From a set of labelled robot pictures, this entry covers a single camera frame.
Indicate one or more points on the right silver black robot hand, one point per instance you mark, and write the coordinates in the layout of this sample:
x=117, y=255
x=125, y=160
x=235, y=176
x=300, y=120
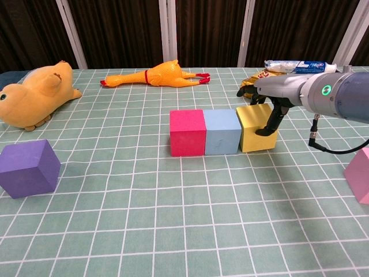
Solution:
x=282, y=89

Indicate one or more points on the yellow foam cube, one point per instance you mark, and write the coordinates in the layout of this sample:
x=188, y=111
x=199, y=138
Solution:
x=250, y=118

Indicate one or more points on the light blue foam cube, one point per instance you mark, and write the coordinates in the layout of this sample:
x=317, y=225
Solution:
x=222, y=135

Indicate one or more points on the red foam cube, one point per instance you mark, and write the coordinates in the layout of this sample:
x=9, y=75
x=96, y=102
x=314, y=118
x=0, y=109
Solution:
x=187, y=135

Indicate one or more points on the pink foam cube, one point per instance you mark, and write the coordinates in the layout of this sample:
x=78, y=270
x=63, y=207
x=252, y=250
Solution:
x=360, y=176

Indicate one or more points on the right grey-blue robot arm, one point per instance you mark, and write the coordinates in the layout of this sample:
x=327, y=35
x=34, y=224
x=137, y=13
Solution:
x=346, y=95

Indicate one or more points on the white blue toothpaste tube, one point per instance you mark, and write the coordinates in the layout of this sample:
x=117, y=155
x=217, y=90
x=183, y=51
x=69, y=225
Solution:
x=302, y=67

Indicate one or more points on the gold snack packet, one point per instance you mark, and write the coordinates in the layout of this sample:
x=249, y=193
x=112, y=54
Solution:
x=253, y=79

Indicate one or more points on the dark pleated curtain panel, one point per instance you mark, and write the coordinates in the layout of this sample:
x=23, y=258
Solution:
x=207, y=31
x=121, y=31
x=26, y=31
x=297, y=29
x=363, y=49

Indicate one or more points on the yellow rubber chicken toy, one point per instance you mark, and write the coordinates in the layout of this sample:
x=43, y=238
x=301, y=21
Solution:
x=164, y=75

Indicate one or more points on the green checked tablecloth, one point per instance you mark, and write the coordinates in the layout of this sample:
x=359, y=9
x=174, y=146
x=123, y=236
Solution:
x=184, y=216

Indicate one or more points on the yellow plush animal toy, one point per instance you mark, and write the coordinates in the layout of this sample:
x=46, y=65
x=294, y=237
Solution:
x=34, y=95

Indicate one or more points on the purple foam cube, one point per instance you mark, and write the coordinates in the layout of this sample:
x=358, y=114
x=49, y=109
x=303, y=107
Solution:
x=26, y=170

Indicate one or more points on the dark blue table pad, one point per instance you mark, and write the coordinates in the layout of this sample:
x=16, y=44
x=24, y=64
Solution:
x=8, y=78

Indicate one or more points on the white partition post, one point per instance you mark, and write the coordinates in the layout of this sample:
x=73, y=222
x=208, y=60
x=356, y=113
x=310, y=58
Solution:
x=353, y=29
x=245, y=31
x=72, y=31
x=168, y=31

